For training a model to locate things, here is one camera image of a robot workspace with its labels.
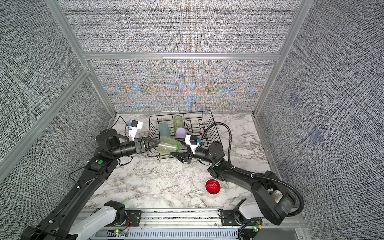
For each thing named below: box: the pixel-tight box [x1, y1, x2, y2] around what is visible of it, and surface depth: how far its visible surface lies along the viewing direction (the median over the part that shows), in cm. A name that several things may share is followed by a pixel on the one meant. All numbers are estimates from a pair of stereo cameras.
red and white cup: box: [204, 178, 222, 196], surface depth 80 cm
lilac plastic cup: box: [175, 127, 186, 139], surface depth 92 cm
